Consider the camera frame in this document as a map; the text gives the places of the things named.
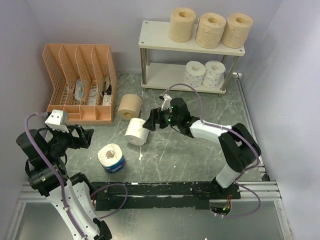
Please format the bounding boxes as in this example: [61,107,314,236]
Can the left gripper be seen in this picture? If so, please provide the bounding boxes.
[46,123,94,156]

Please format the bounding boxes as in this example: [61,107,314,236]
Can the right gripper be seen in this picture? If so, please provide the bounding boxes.
[142,104,181,131]

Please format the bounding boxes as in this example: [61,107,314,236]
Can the plain white paper roll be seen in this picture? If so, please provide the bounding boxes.
[124,118,149,146]

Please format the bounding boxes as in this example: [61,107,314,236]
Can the white roll red dots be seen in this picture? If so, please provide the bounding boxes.
[183,61,206,88]

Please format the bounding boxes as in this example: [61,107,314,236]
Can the brown roll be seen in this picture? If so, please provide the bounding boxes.
[168,7,196,43]
[117,94,142,121]
[195,12,226,49]
[221,12,254,49]

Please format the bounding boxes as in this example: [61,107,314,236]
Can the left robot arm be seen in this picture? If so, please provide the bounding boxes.
[16,124,112,240]

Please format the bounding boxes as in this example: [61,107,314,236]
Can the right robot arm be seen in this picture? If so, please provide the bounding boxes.
[67,97,261,199]

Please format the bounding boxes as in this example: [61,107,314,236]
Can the white two-tier shelf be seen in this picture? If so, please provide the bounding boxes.
[138,20,246,94]

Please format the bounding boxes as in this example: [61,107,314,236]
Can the white paper packet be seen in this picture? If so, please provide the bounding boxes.
[87,80,98,106]

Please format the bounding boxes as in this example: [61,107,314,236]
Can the white roll blue wrapper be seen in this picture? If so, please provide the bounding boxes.
[97,143,126,174]

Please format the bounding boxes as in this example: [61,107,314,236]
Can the white staples box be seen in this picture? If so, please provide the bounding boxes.
[101,94,112,106]

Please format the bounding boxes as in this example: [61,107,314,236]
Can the blue correction tape pack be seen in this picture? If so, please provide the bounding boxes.
[74,78,83,102]

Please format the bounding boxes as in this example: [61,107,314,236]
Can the black white brush tools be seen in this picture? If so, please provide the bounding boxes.
[100,76,112,97]

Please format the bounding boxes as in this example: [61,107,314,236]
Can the orange plastic desk organizer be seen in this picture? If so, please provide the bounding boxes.
[42,43,118,125]

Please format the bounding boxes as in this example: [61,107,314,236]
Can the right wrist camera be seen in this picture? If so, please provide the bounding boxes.
[159,94,172,111]

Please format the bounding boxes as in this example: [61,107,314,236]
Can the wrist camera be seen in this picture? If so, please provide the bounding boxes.
[159,94,172,111]
[44,109,69,133]

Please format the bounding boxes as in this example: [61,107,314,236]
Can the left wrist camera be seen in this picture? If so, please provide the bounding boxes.
[44,109,69,133]

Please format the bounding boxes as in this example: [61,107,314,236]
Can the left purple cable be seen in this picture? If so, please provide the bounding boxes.
[24,112,130,238]

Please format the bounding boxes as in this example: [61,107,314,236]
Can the purple cable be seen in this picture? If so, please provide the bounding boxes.
[24,112,130,238]
[161,83,262,219]

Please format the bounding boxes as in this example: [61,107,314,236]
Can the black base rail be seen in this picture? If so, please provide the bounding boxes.
[95,181,241,211]

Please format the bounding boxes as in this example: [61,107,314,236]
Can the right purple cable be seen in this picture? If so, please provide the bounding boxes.
[161,83,262,219]

